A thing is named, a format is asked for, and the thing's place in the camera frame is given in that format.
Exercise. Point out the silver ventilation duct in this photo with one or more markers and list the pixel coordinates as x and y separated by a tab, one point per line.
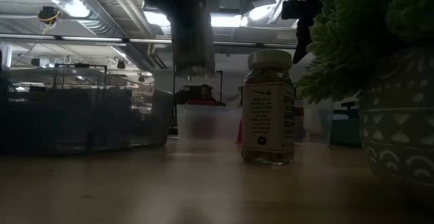
98	23

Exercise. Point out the long horizontal ceiling pipe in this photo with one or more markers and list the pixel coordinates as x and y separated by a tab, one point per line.
91	39

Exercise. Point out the teal plastic bin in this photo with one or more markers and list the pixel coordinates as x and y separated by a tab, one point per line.
344	129

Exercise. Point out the potted artificial green plant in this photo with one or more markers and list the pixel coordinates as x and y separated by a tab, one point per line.
390	122

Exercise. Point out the smoky dark plastic bin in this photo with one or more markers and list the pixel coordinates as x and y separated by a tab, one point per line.
84	122

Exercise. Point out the red cloth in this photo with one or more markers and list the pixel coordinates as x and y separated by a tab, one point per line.
240	132

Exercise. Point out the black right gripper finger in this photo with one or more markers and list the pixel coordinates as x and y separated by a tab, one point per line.
303	40

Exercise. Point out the person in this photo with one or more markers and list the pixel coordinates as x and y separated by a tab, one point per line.
206	92

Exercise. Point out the grey ceiling box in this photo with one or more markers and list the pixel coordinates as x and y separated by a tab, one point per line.
230	0

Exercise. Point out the ceiling light panel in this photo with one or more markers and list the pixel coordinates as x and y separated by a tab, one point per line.
227	20

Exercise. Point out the black background stand frame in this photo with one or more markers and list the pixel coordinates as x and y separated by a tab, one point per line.
220	81

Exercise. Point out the clear plastic bin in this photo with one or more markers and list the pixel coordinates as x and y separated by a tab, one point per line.
210	125
317	122

